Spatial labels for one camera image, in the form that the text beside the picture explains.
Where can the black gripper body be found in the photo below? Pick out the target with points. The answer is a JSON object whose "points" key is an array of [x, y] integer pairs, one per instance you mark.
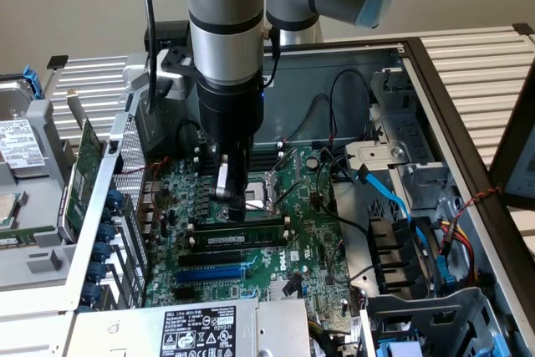
{"points": [[230, 106]]}

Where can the green RAM stick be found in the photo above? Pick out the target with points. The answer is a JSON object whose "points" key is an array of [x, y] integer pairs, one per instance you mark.
{"points": [[29, 231], [259, 238]]}

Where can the black RAM slot white latches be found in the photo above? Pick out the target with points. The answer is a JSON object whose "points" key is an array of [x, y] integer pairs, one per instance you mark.
{"points": [[265, 152], [190, 227], [189, 242], [265, 162]]}

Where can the CPU socket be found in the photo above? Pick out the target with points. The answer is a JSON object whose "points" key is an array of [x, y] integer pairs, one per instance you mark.
{"points": [[259, 196]]}

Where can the thin metal locking lever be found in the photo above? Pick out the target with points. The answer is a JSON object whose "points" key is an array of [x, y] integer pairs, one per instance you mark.
{"points": [[257, 207]]}

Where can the metal socket cover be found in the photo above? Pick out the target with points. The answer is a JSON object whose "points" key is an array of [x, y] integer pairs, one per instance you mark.
{"points": [[292, 151]]}

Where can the long black expansion slot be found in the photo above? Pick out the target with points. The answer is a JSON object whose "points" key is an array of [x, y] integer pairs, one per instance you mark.
{"points": [[209, 259]]}

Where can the silver coin battery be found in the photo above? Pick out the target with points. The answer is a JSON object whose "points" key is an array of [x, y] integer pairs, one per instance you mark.
{"points": [[311, 161]]}

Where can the green motherboard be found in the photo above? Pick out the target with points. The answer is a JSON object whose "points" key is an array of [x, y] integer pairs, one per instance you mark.
{"points": [[301, 223]]}

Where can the grey metal PC case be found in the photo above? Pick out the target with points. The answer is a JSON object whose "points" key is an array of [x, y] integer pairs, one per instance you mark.
{"points": [[301, 77]]}

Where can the blue expansion slot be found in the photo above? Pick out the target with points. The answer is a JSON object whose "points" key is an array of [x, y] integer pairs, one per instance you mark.
{"points": [[209, 276]]}

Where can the black box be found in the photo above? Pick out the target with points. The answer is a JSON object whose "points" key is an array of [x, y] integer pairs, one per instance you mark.
{"points": [[171, 35]]}

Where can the short black expansion slot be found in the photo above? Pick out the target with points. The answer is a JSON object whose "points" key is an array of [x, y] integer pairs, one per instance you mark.
{"points": [[185, 293]]}

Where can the blue card retention clip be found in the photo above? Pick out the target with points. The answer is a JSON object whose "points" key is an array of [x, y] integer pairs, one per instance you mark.
{"points": [[97, 271], [91, 293], [101, 251], [115, 199], [106, 233]]}

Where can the silver finned heat sink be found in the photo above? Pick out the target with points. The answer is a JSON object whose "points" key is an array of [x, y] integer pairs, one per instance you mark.
{"points": [[278, 290]]}

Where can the green graphics card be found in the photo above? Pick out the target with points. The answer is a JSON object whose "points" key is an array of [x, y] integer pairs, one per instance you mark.
{"points": [[85, 164]]}

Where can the grey power supply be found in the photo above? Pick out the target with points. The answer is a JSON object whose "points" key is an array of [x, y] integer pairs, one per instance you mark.
{"points": [[125, 332]]}

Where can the black plastic fan shroud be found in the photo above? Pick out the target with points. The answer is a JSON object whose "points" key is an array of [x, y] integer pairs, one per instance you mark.
{"points": [[393, 256]]}

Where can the black table end cap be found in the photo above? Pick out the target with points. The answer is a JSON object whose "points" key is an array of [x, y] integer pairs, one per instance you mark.
{"points": [[523, 29], [57, 62]]}

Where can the grey metal disk bay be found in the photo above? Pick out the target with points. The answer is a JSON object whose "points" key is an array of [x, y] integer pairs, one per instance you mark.
{"points": [[422, 300], [418, 131]]}

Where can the grey parts rack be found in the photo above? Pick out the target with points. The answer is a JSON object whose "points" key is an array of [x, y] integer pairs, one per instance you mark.
{"points": [[42, 202]]}

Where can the silver CPU chip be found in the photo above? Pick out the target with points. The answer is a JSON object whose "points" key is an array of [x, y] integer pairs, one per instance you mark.
{"points": [[10, 210]]}

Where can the silver hard disk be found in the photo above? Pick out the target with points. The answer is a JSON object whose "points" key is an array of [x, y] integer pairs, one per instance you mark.
{"points": [[16, 135]]}

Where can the blue plastic latch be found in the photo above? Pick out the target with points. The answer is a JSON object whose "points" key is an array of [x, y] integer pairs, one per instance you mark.
{"points": [[446, 277]]}

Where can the light blue plastic carrier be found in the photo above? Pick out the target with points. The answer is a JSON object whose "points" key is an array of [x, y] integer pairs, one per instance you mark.
{"points": [[399, 350]]}

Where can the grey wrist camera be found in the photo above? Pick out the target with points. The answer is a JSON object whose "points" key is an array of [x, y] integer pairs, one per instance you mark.
{"points": [[175, 85]]}

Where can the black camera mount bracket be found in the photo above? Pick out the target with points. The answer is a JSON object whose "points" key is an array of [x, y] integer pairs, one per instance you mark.
{"points": [[175, 60]]}

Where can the light grey bay bracket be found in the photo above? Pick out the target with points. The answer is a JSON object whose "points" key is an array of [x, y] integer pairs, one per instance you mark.
{"points": [[376, 156]]}

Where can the blue disk carrier rail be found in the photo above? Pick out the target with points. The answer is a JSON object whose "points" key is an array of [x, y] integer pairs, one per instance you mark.
{"points": [[35, 89]]}

